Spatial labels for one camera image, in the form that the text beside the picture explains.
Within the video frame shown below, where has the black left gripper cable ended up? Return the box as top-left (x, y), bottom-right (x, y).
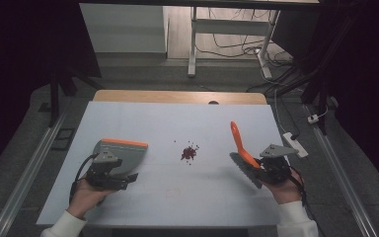
top-left (68, 153), bottom-right (97, 205)

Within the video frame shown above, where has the black rectangular floor frame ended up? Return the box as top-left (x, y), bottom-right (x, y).
top-left (51, 127), bottom-right (77, 152)

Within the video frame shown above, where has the pile of red crumbs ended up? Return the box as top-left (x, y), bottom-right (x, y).
top-left (173, 140), bottom-right (201, 166)

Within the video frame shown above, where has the white cabinet panel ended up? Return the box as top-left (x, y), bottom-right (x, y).
top-left (79, 3), bottom-right (169, 54)

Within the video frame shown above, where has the grey dustpan with orange edge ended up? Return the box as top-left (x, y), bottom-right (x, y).
top-left (92, 137), bottom-right (150, 178)

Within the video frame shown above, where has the white power strip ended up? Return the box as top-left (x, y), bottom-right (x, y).
top-left (282, 131), bottom-right (310, 159)

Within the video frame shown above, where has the wooden table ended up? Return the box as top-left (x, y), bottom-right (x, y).
top-left (92, 89), bottom-right (268, 106)

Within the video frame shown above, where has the tangle of black floor cables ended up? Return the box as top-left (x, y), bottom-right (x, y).
top-left (195, 8), bottom-right (294, 68)

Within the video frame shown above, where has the black metal stand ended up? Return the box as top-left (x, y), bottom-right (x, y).
top-left (46, 63), bottom-right (107, 128)
top-left (265, 0), bottom-right (369, 136)

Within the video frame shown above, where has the orange brush with grey bristles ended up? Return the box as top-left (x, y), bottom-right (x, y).
top-left (229, 120), bottom-right (265, 190)

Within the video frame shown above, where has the metal floor rail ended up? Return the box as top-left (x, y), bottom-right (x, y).
top-left (0, 108), bottom-right (71, 237)
top-left (303, 104), bottom-right (379, 237)

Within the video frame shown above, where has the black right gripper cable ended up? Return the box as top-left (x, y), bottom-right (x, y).
top-left (288, 165), bottom-right (311, 211)

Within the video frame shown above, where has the person's left hand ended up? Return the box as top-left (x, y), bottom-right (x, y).
top-left (66, 177), bottom-right (114, 220)

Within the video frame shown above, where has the person's right hand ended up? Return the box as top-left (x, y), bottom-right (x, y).
top-left (262, 167), bottom-right (306, 206)

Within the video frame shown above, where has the white desk frame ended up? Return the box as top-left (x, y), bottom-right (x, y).
top-left (187, 6), bottom-right (281, 80)

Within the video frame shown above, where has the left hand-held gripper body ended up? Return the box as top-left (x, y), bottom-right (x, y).
top-left (84, 150), bottom-right (130, 192)

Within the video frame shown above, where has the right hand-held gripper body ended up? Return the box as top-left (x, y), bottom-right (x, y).
top-left (256, 143), bottom-right (300, 186)

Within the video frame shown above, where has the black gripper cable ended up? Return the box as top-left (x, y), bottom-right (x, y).
top-left (68, 153), bottom-right (97, 205)
top-left (288, 165), bottom-right (311, 211)

